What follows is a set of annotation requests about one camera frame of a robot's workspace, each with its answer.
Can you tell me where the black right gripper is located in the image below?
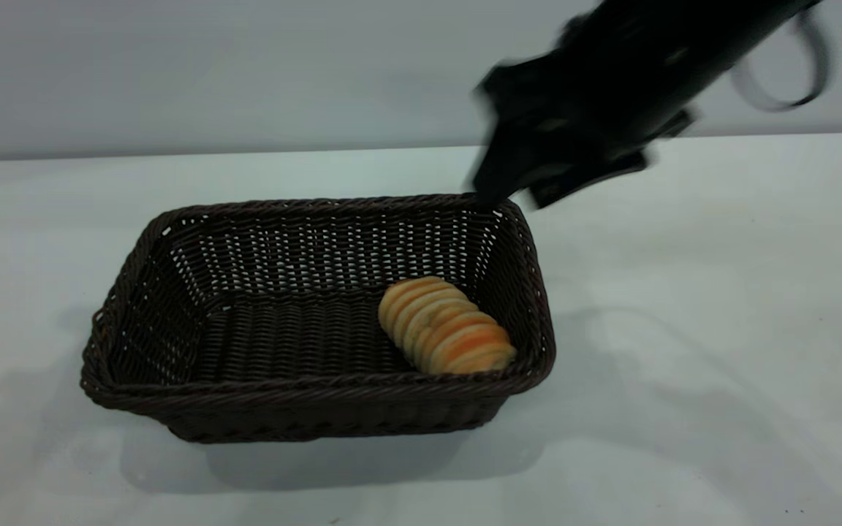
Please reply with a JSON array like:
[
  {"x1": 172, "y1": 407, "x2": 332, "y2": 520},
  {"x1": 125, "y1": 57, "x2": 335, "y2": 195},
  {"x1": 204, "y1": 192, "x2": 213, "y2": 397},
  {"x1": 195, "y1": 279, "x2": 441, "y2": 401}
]
[{"x1": 470, "y1": 53, "x2": 694, "y2": 210}]

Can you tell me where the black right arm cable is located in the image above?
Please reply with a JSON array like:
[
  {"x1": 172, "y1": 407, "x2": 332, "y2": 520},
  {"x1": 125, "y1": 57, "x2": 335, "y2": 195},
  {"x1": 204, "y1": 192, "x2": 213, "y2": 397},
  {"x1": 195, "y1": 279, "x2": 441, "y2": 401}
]
[{"x1": 729, "y1": 6, "x2": 832, "y2": 113}]

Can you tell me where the golden ridged bread loaf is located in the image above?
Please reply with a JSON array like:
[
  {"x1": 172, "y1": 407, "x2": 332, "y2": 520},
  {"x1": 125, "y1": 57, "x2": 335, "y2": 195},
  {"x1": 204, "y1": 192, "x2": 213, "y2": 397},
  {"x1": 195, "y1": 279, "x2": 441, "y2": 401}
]
[{"x1": 377, "y1": 275, "x2": 518, "y2": 376}]

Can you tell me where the dark brown woven basket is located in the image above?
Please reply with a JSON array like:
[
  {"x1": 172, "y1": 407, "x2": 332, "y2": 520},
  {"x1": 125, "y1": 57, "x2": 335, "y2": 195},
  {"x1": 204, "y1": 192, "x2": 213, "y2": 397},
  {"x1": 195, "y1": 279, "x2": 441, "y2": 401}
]
[{"x1": 80, "y1": 193, "x2": 557, "y2": 445}]

